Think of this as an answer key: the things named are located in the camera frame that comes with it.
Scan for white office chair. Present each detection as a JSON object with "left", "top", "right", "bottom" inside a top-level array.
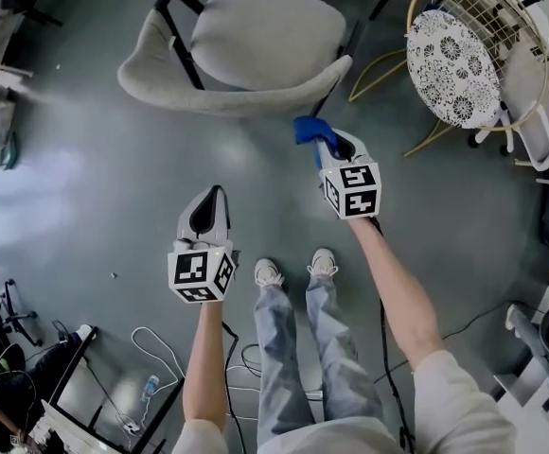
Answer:
[{"left": 468, "top": 40, "right": 549, "bottom": 174}]

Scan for left hand-held gripper black cable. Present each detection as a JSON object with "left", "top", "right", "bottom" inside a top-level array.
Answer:
[{"left": 221, "top": 322, "right": 247, "bottom": 454}]

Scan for hand-held gripper black cable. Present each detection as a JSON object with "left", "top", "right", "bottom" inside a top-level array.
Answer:
[
  {"left": 371, "top": 218, "right": 416, "bottom": 454},
  {"left": 221, "top": 322, "right": 247, "bottom": 454}
]

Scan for floral round seat cushion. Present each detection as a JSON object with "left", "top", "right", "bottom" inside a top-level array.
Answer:
[{"left": 405, "top": 9, "right": 502, "bottom": 131}]

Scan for black frame table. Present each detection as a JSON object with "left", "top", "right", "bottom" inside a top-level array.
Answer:
[{"left": 46, "top": 326, "right": 186, "bottom": 454}]

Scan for right hand-held gripper black cable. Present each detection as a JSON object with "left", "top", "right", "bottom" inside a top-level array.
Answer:
[{"left": 371, "top": 218, "right": 416, "bottom": 454}]

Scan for white shelf unit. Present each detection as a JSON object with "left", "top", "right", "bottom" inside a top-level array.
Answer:
[{"left": 491, "top": 286, "right": 549, "bottom": 439}]

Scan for person's right white shoe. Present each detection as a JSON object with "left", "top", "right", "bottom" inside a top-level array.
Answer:
[{"left": 306, "top": 247, "right": 340, "bottom": 278}]

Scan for green tray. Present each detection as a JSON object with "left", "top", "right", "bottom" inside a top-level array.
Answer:
[{"left": 0, "top": 132, "right": 22, "bottom": 169}]

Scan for black tripod stand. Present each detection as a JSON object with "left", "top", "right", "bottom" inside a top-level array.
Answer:
[{"left": 0, "top": 279, "right": 44, "bottom": 347}]

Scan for gold wire round chair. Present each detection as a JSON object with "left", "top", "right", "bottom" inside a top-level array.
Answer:
[{"left": 348, "top": 0, "right": 549, "bottom": 158}]

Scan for person's right forearm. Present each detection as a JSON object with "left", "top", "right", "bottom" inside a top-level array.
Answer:
[{"left": 347, "top": 215, "right": 446, "bottom": 375}]

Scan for blue cloth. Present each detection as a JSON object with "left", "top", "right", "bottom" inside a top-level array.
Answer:
[{"left": 292, "top": 115, "right": 337, "bottom": 156}]

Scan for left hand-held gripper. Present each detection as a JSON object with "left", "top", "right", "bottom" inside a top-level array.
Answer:
[{"left": 167, "top": 184, "right": 238, "bottom": 306}]

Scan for person's light blue jeans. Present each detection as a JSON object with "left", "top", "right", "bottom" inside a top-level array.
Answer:
[{"left": 254, "top": 276, "right": 384, "bottom": 444}]

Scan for clear plastic water bottle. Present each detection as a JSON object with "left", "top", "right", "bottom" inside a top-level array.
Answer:
[{"left": 141, "top": 375, "right": 161, "bottom": 402}]

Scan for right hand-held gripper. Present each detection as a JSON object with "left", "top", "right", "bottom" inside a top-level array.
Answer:
[{"left": 312, "top": 129, "right": 382, "bottom": 220}]

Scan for person's left white shoe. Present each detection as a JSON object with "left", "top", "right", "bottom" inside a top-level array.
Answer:
[{"left": 254, "top": 257, "right": 285, "bottom": 288}]

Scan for white floor cable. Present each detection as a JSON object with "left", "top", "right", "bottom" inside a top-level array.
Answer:
[{"left": 113, "top": 326, "right": 186, "bottom": 437}]

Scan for person's left forearm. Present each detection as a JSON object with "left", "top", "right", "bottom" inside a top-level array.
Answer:
[{"left": 181, "top": 300, "right": 231, "bottom": 432}]

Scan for grey upholstered chair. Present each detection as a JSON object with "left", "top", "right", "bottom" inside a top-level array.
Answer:
[{"left": 116, "top": 0, "right": 354, "bottom": 118}]

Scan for person's cream sweatshirt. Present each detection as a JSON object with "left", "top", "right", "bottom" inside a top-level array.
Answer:
[{"left": 169, "top": 350, "right": 522, "bottom": 454}]

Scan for thin black floor cable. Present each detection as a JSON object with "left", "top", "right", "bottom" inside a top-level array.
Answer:
[{"left": 373, "top": 300, "right": 512, "bottom": 385}]

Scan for person's white shoe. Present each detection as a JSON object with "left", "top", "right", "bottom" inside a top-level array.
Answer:
[
  {"left": 306, "top": 247, "right": 340, "bottom": 278},
  {"left": 254, "top": 257, "right": 285, "bottom": 288}
]

